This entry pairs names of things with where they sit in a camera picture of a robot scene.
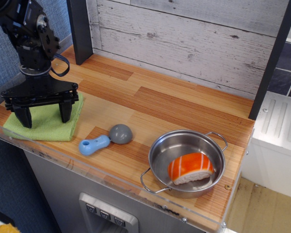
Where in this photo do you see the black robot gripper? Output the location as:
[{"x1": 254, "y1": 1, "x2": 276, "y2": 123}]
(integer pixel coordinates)
[{"x1": 1, "y1": 74, "x2": 79, "y2": 128}]

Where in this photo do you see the green rag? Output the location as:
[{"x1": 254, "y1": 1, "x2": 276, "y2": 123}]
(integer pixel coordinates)
[{"x1": 3, "y1": 93, "x2": 84, "y2": 141}]

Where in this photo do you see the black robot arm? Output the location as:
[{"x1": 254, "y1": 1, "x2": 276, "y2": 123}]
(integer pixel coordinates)
[{"x1": 0, "y1": 0, "x2": 79, "y2": 128}]

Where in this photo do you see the yellow object at corner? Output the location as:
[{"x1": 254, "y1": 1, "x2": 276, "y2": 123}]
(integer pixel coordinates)
[{"x1": 0, "y1": 224, "x2": 20, "y2": 233}]

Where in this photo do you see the clear acrylic edge guard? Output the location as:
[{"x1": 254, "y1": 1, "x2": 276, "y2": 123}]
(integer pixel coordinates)
[{"x1": 0, "y1": 126, "x2": 227, "y2": 233}]

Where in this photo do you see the grey dispenser button panel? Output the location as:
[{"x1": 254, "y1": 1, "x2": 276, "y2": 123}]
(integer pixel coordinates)
[{"x1": 79, "y1": 192, "x2": 139, "y2": 233}]

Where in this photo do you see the stainless steel pot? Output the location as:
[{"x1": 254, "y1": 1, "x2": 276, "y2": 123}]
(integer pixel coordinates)
[{"x1": 148, "y1": 130, "x2": 228, "y2": 199}]

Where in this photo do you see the orange salmon sushi toy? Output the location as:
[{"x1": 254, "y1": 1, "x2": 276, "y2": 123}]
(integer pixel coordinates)
[{"x1": 167, "y1": 152, "x2": 214, "y2": 185}]

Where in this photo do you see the white toy sink unit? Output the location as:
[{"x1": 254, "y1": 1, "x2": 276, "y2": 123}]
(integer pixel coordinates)
[{"x1": 242, "y1": 92, "x2": 291, "y2": 197}]

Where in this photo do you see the blue handled grey scoop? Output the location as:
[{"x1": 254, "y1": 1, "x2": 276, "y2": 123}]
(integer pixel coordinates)
[{"x1": 79, "y1": 124, "x2": 133, "y2": 156}]

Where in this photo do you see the dark right support post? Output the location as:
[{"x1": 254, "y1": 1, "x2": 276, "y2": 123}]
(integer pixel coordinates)
[{"x1": 248, "y1": 0, "x2": 291, "y2": 120}]

